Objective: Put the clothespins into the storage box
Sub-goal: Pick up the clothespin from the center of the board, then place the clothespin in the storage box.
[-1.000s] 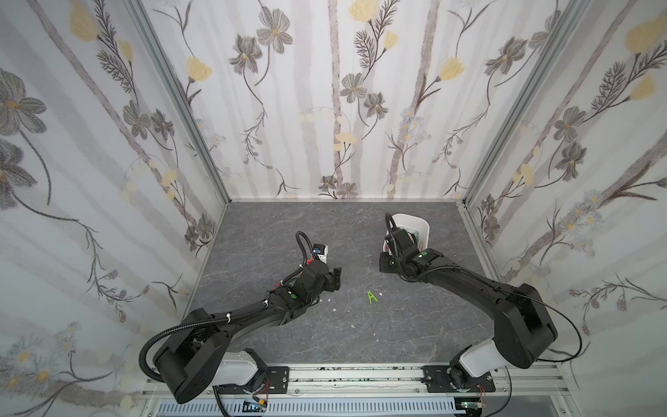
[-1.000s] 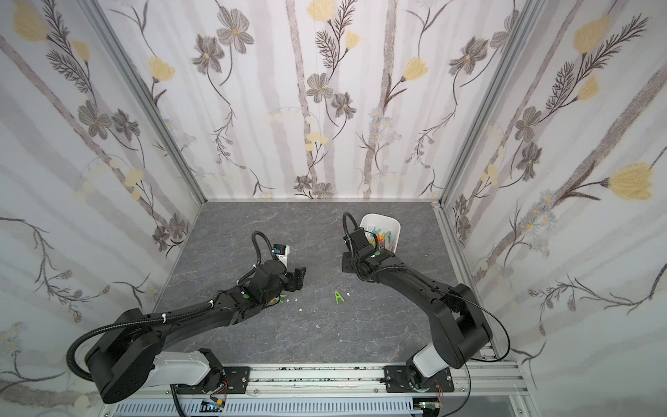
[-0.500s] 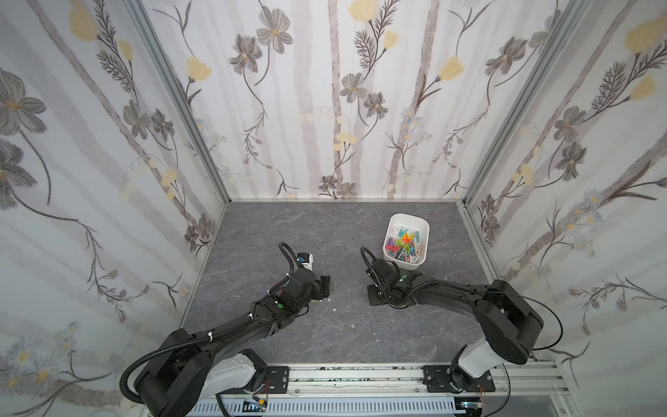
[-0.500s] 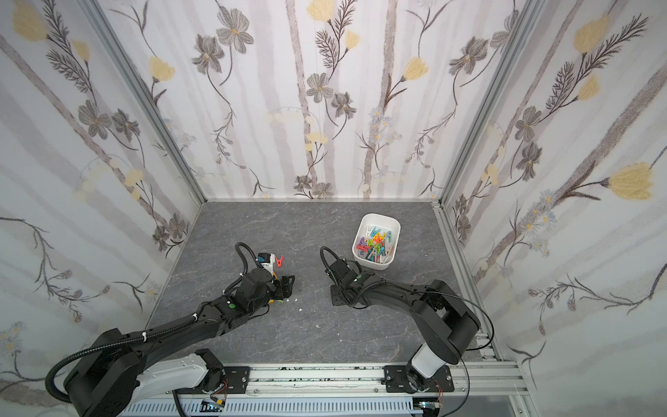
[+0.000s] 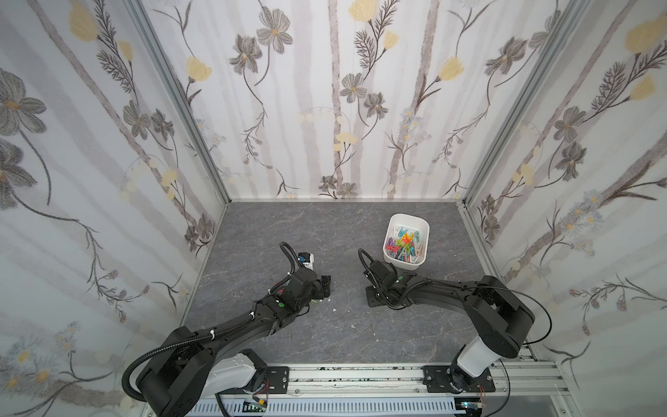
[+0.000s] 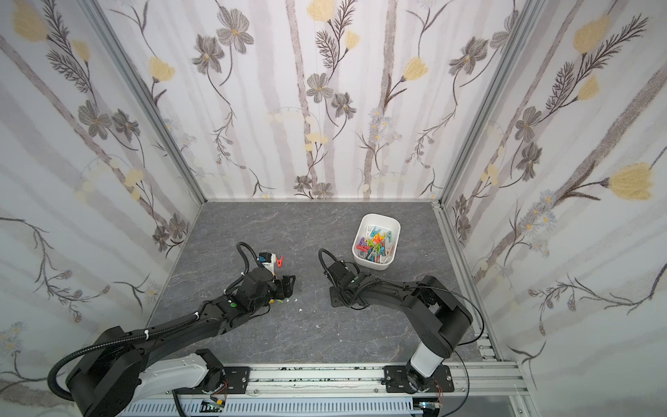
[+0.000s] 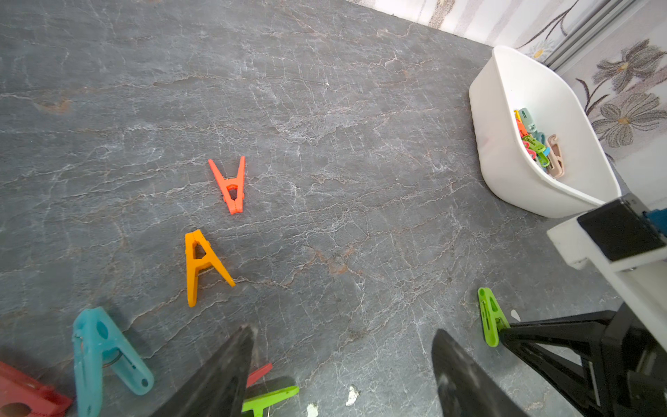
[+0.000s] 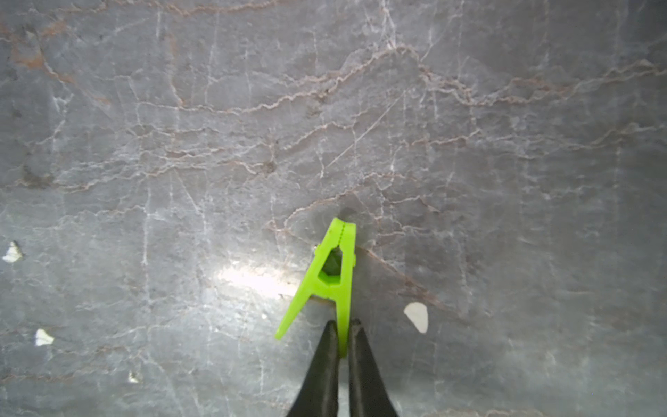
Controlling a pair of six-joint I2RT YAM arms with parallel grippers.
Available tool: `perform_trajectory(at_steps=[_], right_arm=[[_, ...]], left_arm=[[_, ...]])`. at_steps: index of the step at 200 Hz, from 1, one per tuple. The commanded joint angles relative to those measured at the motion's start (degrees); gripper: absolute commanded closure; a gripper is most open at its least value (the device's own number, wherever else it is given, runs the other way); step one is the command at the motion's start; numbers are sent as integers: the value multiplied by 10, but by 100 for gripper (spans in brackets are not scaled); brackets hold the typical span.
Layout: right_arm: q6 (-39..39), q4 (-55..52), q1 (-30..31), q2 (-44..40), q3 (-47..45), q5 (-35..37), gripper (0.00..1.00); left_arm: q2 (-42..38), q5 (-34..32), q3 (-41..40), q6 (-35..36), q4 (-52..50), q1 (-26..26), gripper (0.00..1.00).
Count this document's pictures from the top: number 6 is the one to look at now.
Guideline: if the aluminium corner post right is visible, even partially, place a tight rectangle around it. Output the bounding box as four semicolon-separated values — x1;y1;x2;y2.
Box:
437;1;546;207

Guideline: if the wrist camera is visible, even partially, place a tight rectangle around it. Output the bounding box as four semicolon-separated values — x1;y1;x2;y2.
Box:
328;261;361;287
257;252;278;275

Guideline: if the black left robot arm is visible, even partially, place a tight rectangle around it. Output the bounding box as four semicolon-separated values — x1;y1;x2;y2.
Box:
47;267;296;416

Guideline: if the white plastic storage box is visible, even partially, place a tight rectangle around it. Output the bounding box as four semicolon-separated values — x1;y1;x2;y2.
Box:
352;214;401;271

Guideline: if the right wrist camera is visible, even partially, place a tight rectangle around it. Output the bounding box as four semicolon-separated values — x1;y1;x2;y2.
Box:
328;261;361;287

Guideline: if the aluminium corner post left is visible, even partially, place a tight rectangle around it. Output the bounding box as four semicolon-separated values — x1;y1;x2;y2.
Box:
77;0;207;205

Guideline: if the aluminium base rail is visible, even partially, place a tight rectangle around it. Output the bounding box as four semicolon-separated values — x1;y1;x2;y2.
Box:
122;362;538;416

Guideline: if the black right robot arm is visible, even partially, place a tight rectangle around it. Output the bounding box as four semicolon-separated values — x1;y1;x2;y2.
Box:
325;267;472;380

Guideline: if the aluminium corner post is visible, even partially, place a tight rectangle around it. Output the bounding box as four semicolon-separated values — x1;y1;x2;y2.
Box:
77;0;207;205
437;1;546;207

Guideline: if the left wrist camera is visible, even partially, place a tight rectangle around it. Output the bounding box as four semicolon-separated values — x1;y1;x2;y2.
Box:
257;252;278;275

